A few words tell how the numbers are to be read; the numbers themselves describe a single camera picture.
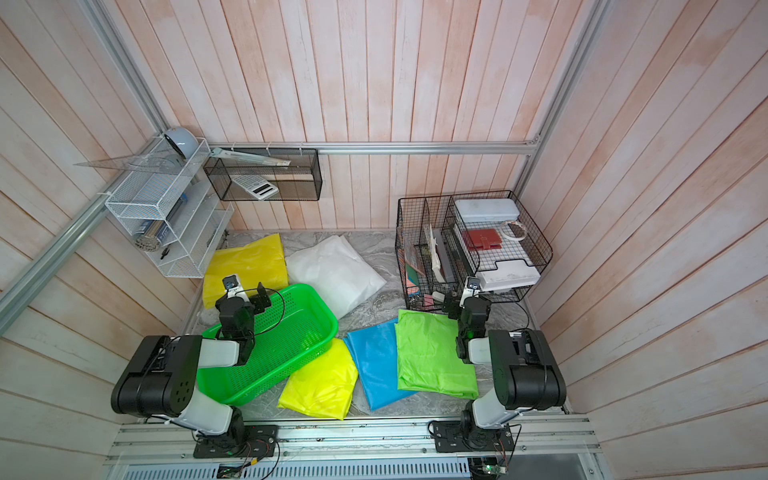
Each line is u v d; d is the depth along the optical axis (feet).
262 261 3.53
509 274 2.76
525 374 1.50
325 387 2.58
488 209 3.15
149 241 2.51
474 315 2.37
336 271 3.32
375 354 2.78
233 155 3.01
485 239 2.88
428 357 2.73
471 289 2.63
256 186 3.20
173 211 2.44
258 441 2.40
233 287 2.55
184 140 2.75
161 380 1.52
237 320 2.30
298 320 3.05
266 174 3.49
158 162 2.82
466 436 2.21
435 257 3.13
